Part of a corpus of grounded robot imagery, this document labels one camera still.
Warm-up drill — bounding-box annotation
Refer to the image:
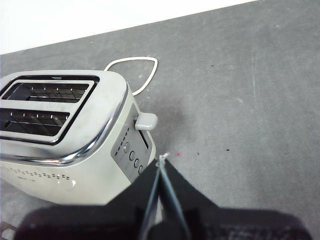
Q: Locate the cream two-slot toaster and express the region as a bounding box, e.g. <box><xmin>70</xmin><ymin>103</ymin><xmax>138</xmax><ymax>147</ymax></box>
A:
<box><xmin>0</xmin><ymin>69</ymin><xmax>159</xmax><ymax>206</ymax></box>

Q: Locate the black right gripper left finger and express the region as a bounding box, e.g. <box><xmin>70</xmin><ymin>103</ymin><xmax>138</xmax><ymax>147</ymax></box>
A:
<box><xmin>14</xmin><ymin>159</ymin><xmax>161</xmax><ymax>240</ymax></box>

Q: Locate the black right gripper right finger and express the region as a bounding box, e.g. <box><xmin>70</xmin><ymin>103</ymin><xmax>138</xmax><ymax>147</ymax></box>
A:
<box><xmin>161</xmin><ymin>157</ymin><xmax>315</xmax><ymax>240</ymax></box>

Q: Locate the white toaster power cable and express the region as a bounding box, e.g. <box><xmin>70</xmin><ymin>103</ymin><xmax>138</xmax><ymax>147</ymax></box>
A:
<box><xmin>104</xmin><ymin>56</ymin><xmax>159</xmax><ymax>97</ymax></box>

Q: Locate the grey toaster lever knob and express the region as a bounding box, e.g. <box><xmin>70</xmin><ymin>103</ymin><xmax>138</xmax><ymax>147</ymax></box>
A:
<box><xmin>134</xmin><ymin>112</ymin><xmax>159</xmax><ymax>131</ymax></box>

